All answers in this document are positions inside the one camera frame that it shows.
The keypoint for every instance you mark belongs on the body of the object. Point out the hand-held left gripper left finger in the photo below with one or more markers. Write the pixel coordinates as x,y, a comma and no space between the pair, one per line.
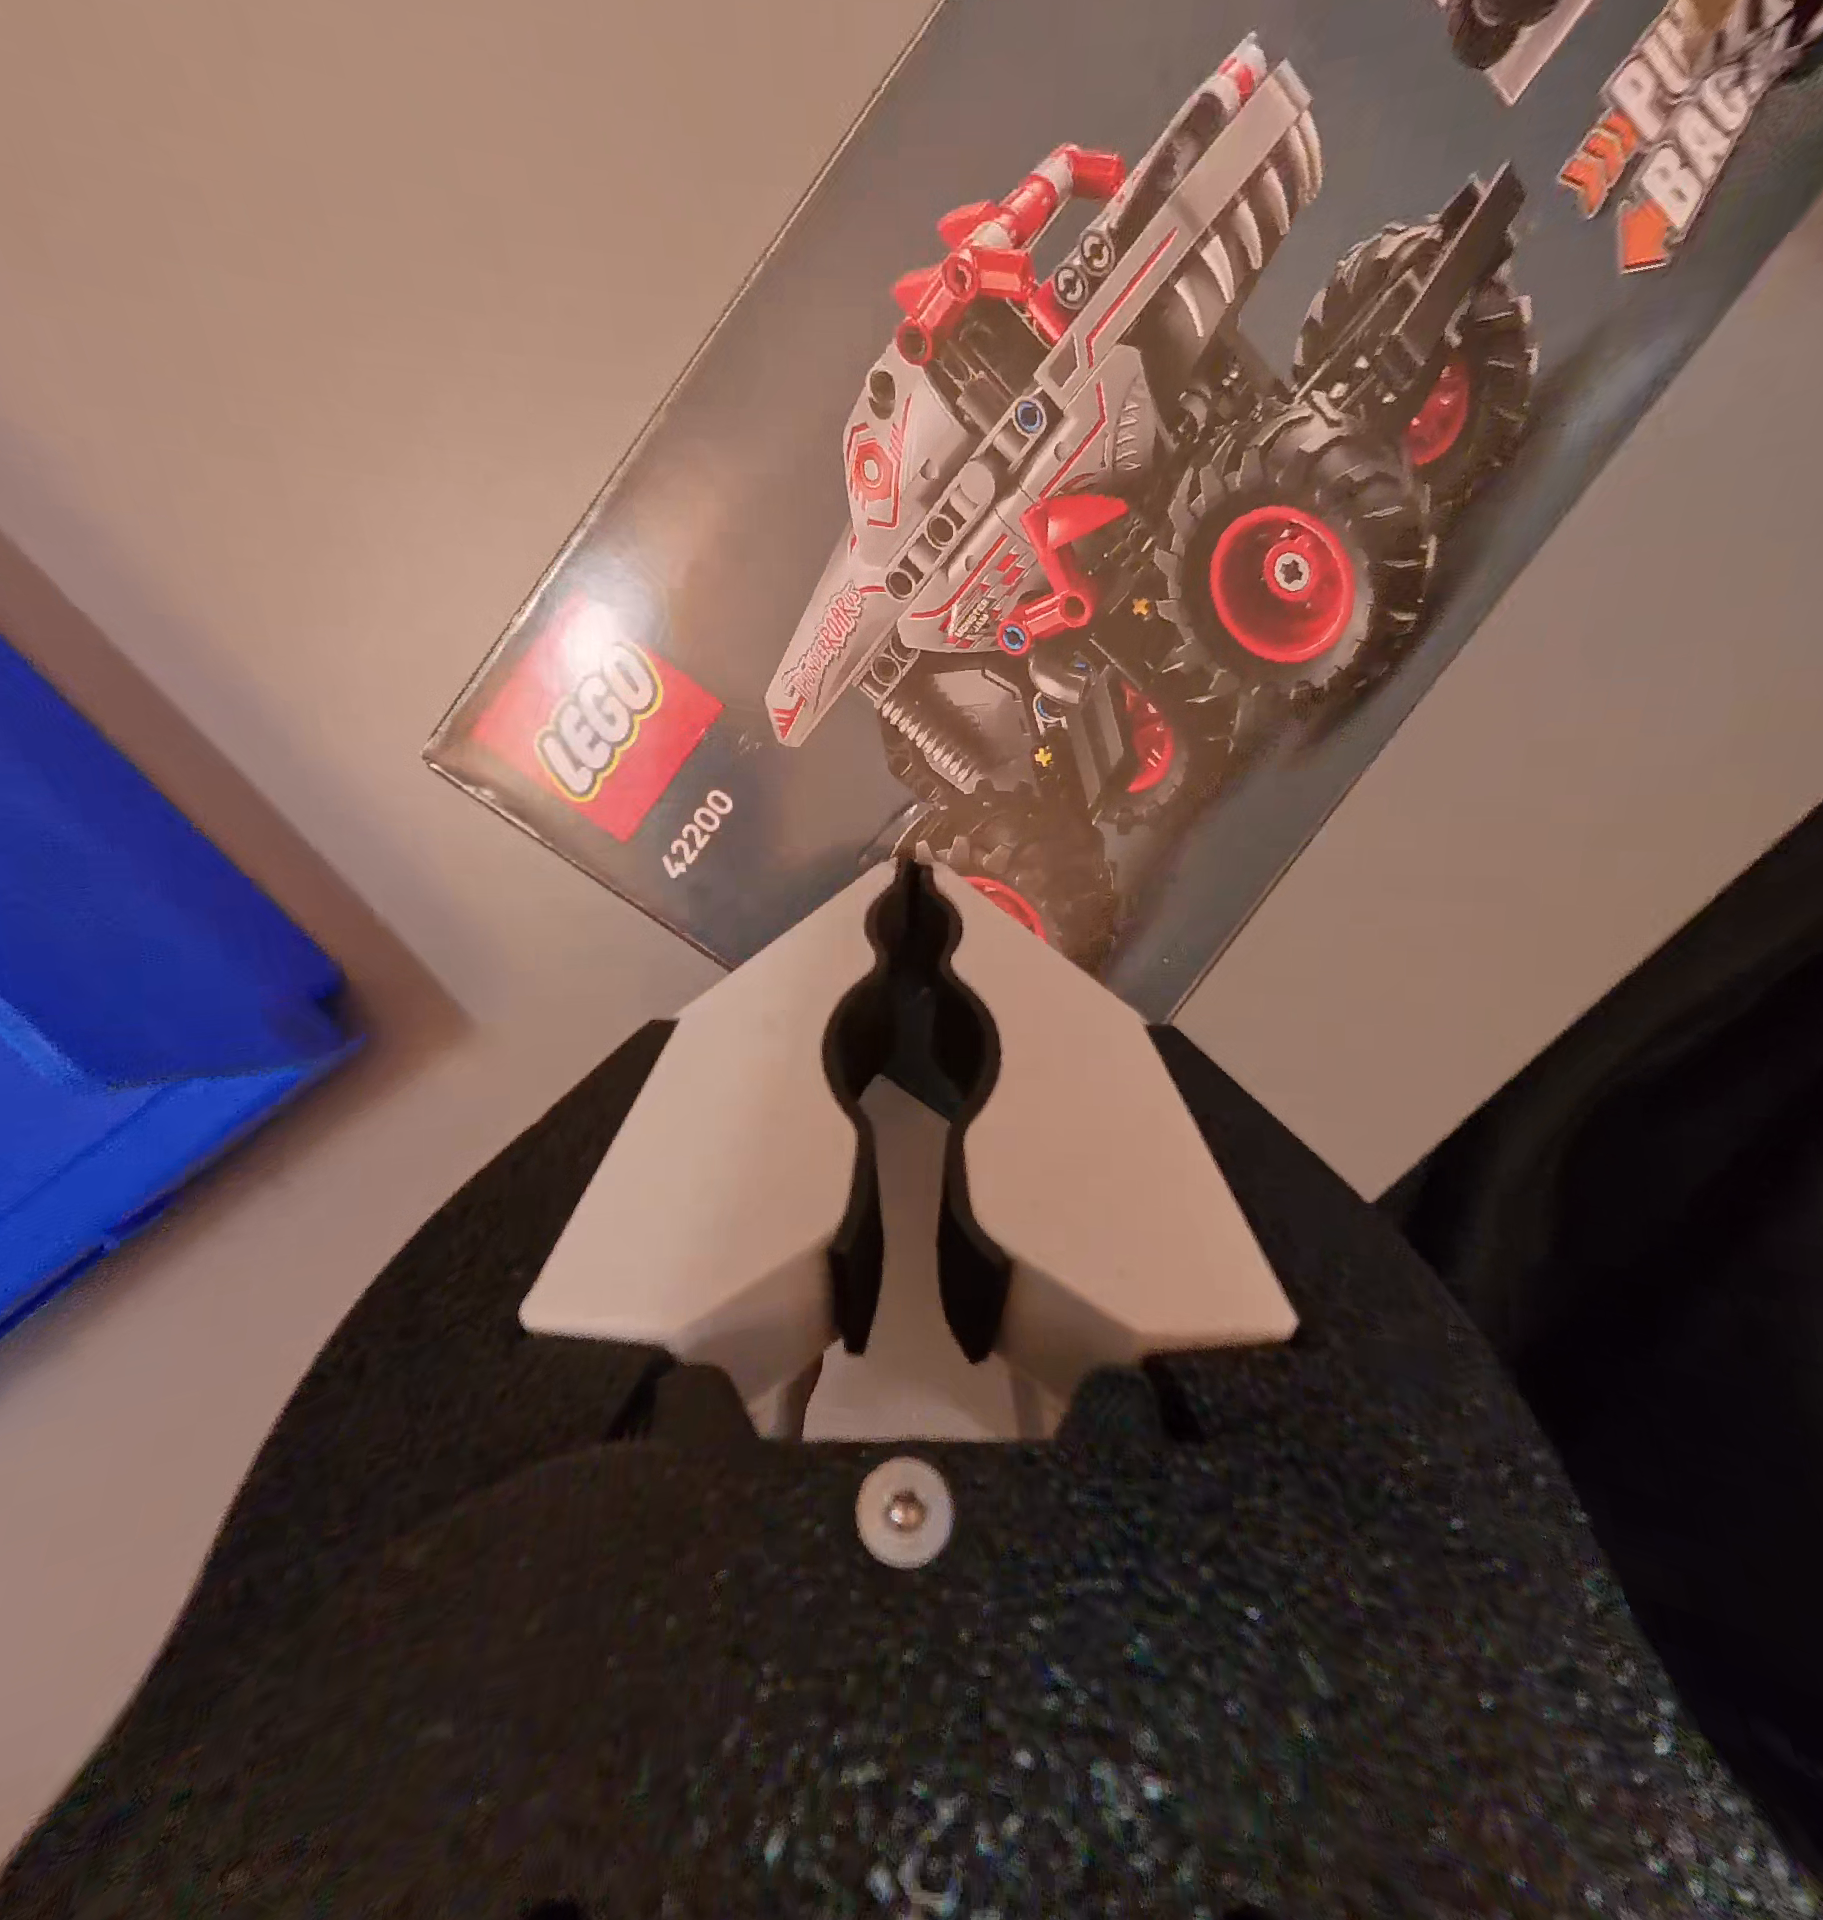
701,1171

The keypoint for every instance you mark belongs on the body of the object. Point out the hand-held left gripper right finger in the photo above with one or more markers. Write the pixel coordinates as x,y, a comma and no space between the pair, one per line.
1106,1187

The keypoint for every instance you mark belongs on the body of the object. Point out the monster truck toy box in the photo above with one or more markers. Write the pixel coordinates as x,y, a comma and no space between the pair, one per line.
1150,452

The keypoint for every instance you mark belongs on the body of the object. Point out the dark cloth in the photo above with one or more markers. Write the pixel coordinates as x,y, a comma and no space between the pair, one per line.
1676,1142

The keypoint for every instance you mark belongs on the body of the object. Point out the blue plastic bin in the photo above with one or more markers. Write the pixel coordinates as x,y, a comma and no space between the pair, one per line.
102,977

